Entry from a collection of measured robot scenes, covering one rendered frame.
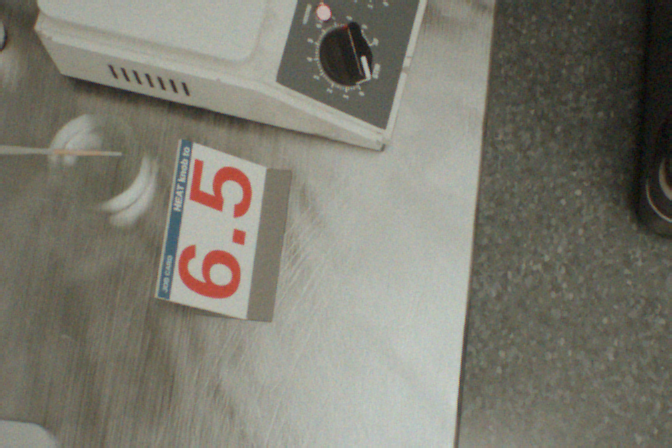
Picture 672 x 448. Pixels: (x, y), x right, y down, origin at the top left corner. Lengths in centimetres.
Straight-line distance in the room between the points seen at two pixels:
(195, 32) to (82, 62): 8
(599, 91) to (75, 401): 99
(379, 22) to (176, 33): 12
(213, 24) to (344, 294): 17
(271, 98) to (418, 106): 10
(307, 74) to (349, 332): 15
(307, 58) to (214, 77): 5
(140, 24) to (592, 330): 92
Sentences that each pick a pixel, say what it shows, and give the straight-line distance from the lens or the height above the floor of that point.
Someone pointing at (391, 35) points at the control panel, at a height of 79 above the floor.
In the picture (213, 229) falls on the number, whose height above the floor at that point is 77.
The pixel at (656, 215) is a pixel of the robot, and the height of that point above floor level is 14.
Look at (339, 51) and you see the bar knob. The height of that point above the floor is 80.
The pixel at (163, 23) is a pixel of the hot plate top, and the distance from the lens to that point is 71.
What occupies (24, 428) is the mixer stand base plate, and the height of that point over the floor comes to 76.
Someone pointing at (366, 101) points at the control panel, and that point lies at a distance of 74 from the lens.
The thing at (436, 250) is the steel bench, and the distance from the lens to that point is 75.
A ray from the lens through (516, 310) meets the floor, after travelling 152.
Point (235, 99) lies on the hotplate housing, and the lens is 74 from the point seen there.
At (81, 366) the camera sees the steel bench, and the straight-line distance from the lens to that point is 76.
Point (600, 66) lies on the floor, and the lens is 162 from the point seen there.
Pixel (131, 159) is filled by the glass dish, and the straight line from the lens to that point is 78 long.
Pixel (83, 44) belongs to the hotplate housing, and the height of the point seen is 82.
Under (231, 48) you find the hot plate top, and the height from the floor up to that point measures 84.
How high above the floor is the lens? 148
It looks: 75 degrees down
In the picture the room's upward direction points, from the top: 4 degrees counter-clockwise
